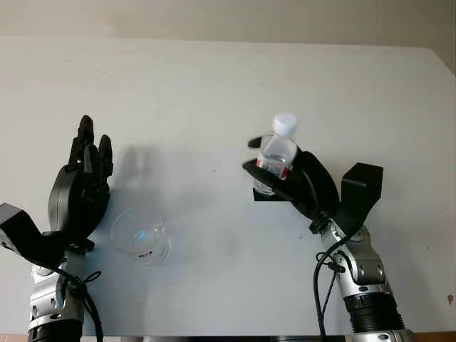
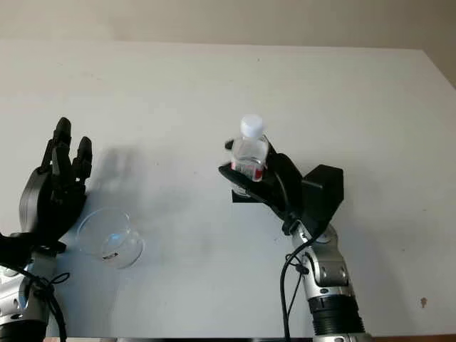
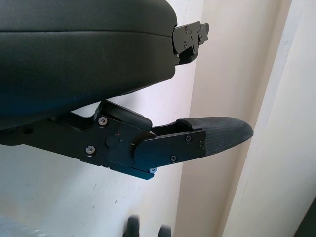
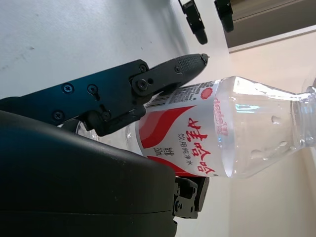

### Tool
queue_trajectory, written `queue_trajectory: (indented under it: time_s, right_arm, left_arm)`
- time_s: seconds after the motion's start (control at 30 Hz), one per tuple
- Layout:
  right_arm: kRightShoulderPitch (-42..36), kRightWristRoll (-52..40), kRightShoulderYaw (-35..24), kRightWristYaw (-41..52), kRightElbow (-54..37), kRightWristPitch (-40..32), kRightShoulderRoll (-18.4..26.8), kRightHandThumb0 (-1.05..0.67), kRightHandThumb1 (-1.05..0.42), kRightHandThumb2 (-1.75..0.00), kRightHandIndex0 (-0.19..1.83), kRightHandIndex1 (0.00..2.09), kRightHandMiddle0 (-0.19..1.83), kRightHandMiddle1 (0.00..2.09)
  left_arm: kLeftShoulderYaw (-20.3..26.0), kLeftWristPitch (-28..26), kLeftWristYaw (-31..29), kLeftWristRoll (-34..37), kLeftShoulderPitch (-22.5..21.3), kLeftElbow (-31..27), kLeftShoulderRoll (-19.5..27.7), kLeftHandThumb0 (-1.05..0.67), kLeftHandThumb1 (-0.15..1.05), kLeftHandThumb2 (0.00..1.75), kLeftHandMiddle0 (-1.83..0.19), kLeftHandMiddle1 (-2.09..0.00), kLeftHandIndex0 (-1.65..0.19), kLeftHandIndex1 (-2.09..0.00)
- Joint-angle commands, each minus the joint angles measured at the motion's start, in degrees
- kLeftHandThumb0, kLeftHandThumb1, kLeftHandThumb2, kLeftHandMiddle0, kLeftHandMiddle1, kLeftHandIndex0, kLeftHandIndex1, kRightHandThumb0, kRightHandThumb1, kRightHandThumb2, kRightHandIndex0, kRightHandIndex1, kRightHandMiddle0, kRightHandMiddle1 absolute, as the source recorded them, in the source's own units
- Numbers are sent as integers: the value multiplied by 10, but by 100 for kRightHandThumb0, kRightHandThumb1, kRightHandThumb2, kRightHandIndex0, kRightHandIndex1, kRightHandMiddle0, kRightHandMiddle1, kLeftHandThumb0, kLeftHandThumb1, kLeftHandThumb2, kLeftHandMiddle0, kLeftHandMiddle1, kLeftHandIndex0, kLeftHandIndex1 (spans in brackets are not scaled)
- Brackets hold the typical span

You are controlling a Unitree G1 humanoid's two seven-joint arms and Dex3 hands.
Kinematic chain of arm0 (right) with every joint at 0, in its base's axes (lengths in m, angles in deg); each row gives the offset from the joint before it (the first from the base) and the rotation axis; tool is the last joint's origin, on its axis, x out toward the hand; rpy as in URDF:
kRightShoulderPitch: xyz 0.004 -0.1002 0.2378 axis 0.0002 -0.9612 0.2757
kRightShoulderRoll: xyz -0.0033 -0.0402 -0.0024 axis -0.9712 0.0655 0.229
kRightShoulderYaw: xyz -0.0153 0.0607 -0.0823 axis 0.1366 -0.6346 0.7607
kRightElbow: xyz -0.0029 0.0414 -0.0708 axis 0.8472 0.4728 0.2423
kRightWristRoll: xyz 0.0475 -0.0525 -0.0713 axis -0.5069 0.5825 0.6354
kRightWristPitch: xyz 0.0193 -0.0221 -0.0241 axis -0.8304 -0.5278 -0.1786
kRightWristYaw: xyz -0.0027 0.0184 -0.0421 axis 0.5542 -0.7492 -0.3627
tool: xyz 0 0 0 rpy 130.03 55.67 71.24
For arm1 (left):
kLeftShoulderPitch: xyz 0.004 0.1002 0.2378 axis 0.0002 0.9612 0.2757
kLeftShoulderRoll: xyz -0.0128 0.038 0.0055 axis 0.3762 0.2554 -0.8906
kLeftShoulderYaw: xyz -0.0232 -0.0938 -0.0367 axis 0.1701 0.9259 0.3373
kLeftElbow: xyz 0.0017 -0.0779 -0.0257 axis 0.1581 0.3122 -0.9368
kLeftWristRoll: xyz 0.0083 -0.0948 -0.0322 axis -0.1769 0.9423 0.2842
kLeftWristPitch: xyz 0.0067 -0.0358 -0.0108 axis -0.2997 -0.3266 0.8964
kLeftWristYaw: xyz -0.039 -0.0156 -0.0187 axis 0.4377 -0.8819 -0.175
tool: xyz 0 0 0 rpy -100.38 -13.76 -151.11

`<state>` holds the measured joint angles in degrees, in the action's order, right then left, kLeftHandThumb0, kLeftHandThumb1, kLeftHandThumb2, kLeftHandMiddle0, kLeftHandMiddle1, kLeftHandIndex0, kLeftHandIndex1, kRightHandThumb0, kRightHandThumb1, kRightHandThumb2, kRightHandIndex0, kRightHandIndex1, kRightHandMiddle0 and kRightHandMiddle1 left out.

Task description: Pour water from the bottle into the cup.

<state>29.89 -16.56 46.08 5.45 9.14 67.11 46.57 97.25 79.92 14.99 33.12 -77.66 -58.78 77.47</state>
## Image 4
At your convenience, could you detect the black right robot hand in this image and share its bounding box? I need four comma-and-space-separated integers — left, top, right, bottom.
0, 53, 210, 237

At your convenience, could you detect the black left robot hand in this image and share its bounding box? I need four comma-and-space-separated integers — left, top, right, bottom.
178, 0, 234, 45

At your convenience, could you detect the clear plastic water bottle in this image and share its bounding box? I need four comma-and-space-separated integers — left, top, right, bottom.
76, 75, 316, 180

